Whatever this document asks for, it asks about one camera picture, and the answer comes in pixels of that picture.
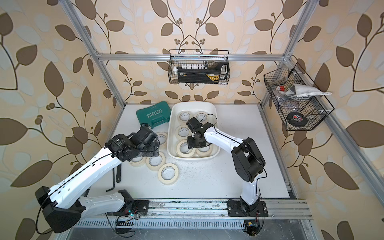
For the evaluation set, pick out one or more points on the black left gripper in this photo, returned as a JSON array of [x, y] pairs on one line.
[[154, 151]]

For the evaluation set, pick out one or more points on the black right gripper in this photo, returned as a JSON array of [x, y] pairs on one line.
[[191, 144]]

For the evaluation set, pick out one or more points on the cream tape roll two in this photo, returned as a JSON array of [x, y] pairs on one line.
[[204, 151]]

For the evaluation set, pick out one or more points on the cream tape roll five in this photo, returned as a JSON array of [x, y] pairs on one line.
[[182, 132]]

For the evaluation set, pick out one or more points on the cream tape roll one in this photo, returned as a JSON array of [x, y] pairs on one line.
[[138, 161]]

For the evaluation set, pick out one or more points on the cream tape roll four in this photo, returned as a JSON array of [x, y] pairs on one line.
[[155, 163]]

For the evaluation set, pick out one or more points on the cream tape roll nine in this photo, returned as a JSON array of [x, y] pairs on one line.
[[202, 117]]

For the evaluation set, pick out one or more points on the cream tape roll six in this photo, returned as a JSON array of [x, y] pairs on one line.
[[184, 116]]

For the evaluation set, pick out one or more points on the cream tape roll seven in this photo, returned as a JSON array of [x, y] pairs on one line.
[[168, 174]]

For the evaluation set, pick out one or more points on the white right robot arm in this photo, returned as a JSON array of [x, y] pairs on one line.
[[247, 158]]

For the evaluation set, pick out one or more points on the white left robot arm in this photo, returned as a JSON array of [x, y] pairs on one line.
[[63, 205]]

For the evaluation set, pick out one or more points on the cream tape roll ten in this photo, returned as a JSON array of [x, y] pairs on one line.
[[183, 151]]

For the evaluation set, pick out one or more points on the cream tape roll eight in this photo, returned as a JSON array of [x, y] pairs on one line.
[[162, 137]]

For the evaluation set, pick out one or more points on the white plastic storage box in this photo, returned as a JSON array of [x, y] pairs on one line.
[[193, 107]]

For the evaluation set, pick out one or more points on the black yellow box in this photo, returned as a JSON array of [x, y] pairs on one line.
[[198, 76]]

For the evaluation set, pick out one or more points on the black tape roll red label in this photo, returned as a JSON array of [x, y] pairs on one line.
[[297, 119]]

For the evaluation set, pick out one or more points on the green tool case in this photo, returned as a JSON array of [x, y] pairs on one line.
[[155, 115]]

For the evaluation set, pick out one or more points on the black hex key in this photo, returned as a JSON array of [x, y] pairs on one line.
[[113, 181]]

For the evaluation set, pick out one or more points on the green pipe wrench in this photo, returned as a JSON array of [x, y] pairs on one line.
[[119, 174]]

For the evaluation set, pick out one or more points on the grey cloth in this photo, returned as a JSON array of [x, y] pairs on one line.
[[301, 91]]

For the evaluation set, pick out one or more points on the aluminium frame post left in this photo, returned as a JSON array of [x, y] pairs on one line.
[[69, 9]]

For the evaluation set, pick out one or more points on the aluminium frame post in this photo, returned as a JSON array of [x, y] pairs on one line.
[[286, 57], [69, 9]]

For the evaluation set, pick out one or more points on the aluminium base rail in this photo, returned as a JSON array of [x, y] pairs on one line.
[[267, 209]]

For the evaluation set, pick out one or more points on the black wire basket back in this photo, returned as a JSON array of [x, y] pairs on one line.
[[199, 59]]

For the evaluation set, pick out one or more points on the black wire basket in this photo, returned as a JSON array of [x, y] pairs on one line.
[[199, 59], [315, 108]]

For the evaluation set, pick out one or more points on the black wire basket right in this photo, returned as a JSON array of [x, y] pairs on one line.
[[315, 108]]

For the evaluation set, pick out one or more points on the aluminium frame post right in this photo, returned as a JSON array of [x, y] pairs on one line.
[[286, 57]]

